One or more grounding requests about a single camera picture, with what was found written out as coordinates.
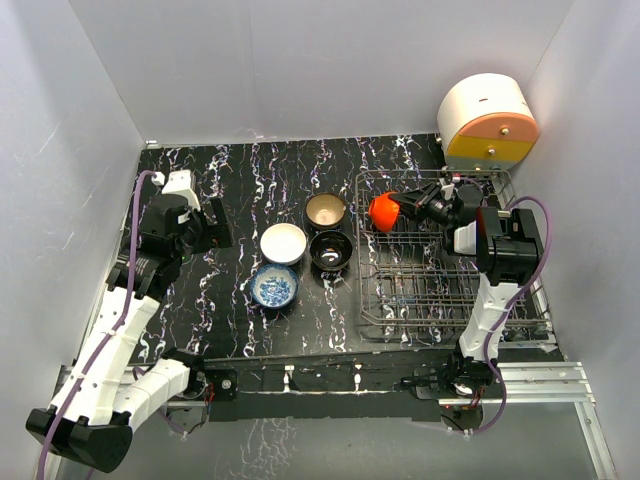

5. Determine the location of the brown beige bowl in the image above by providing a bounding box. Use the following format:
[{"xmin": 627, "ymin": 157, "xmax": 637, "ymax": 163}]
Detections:
[{"xmin": 305, "ymin": 193, "xmax": 346, "ymax": 230}]

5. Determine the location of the aluminium frame rail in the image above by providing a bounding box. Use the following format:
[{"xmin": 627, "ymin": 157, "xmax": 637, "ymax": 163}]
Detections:
[{"xmin": 75, "ymin": 355, "xmax": 616, "ymax": 479}]

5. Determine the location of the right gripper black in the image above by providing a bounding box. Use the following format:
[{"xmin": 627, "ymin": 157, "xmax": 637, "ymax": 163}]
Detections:
[{"xmin": 388, "ymin": 183, "xmax": 456, "ymax": 228}]

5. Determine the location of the blue white patterned bowl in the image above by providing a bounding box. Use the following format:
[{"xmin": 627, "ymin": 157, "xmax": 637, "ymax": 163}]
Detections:
[{"xmin": 250, "ymin": 264, "xmax": 299, "ymax": 309}]

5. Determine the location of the black glossy bowl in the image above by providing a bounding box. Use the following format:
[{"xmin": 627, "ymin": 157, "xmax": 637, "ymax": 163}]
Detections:
[{"xmin": 309, "ymin": 230, "xmax": 353, "ymax": 272}]

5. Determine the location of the wire dish rack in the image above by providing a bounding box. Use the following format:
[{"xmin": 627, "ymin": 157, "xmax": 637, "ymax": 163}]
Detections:
[{"xmin": 353, "ymin": 168, "xmax": 554, "ymax": 344}]

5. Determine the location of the round drawer cabinet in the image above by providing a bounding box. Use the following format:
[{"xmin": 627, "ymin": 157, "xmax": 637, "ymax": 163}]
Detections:
[{"xmin": 437, "ymin": 73, "xmax": 540, "ymax": 170}]

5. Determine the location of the red bowl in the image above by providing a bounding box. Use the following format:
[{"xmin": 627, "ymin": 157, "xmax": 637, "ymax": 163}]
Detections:
[{"xmin": 368, "ymin": 192, "xmax": 400, "ymax": 233}]

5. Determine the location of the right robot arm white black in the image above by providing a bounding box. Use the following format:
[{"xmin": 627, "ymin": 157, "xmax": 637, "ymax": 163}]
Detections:
[{"xmin": 389, "ymin": 183, "xmax": 544, "ymax": 399}]

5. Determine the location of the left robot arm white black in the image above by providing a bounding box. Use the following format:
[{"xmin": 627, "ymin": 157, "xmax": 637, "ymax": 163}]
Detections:
[{"xmin": 26, "ymin": 194, "xmax": 233, "ymax": 473}]

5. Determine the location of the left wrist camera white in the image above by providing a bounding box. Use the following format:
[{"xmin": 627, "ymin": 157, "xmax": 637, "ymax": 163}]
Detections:
[{"xmin": 151, "ymin": 169, "xmax": 201, "ymax": 210}]

